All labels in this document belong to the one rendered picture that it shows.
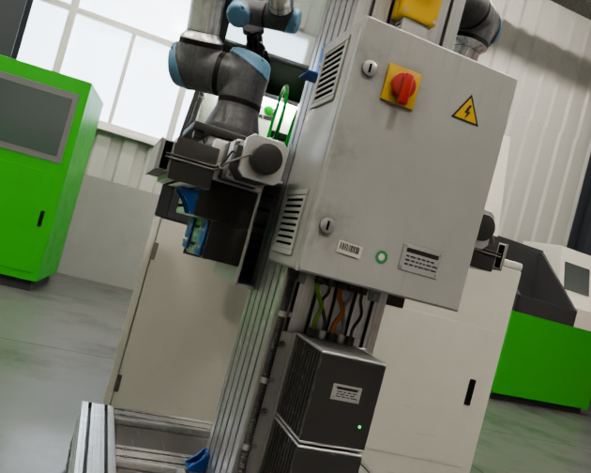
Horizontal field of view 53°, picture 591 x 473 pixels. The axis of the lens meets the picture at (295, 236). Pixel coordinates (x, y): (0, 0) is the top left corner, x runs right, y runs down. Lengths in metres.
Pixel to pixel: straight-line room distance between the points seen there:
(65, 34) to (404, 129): 5.45
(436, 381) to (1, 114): 3.65
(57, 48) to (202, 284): 4.57
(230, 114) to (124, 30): 4.90
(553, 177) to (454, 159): 7.07
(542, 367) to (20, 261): 4.52
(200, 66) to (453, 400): 1.54
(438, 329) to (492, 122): 1.25
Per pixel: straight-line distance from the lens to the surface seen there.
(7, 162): 4.81
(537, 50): 8.24
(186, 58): 1.62
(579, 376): 6.37
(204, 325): 2.12
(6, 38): 6.00
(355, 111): 1.07
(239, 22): 1.91
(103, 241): 6.17
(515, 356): 5.68
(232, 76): 1.58
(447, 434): 2.44
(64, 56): 6.33
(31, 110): 4.82
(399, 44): 1.13
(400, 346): 2.28
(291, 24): 1.88
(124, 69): 6.30
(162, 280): 2.10
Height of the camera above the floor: 0.79
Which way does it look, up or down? 2 degrees up
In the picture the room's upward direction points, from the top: 15 degrees clockwise
